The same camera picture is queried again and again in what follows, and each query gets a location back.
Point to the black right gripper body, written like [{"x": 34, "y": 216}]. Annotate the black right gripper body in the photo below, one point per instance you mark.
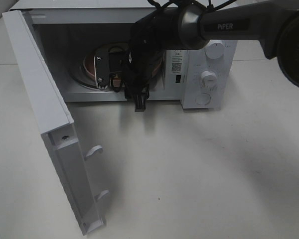
[{"x": 140, "y": 66}]

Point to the white timer knob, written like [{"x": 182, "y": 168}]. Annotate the white timer knob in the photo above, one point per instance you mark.
[{"x": 208, "y": 79}]

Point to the round door release button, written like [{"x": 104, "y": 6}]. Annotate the round door release button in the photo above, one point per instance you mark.
[{"x": 203, "y": 99}]

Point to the white microwave door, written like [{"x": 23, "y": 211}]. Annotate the white microwave door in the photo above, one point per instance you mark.
[{"x": 55, "y": 123}]

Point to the pink round plate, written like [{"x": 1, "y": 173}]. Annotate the pink round plate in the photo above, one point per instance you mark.
[{"x": 89, "y": 65}]

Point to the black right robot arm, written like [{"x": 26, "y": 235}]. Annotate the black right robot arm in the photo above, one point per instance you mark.
[{"x": 189, "y": 25}]

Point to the white microwave oven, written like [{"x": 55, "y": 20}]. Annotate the white microwave oven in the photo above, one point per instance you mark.
[{"x": 71, "y": 49}]

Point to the white upper microwave knob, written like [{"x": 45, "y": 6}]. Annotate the white upper microwave knob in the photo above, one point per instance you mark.
[{"x": 215, "y": 49}]

